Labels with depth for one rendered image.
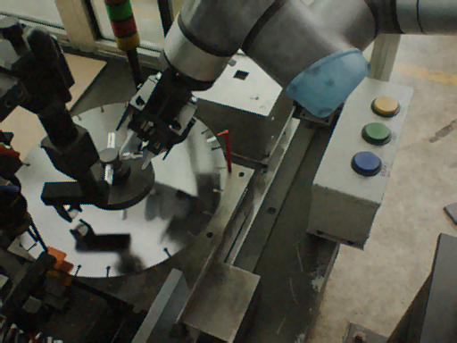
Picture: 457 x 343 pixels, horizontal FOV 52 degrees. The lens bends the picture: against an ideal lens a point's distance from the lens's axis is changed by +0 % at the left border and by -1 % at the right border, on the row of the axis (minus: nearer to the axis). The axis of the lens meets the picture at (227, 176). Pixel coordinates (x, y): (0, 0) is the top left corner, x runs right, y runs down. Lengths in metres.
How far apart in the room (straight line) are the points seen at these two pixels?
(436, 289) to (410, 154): 1.23
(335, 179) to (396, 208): 1.12
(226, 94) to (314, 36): 0.46
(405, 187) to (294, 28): 1.53
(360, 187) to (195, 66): 0.37
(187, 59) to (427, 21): 0.24
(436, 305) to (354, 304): 0.81
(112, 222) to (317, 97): 0.36
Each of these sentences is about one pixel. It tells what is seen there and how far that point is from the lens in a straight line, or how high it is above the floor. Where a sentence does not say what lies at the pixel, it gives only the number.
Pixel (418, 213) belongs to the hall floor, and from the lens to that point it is 1.88.
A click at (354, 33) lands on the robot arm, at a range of 0.49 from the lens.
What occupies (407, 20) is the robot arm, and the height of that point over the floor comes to 1.22.
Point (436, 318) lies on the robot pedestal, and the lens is 0.86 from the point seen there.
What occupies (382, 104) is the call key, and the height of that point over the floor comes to 0.91.
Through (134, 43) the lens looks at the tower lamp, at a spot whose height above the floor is 0.98.
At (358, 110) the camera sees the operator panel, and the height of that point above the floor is 0.90.
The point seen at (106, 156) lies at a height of 1.00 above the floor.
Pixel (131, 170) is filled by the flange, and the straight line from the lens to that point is 0.72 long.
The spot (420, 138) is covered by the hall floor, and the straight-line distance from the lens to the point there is 2.12.
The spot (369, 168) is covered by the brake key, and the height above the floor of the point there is 0.91.
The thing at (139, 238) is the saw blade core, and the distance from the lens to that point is 0.66.
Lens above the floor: 1.50
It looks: 52 degrees down
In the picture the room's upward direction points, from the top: 6 degrees counter-clockwise
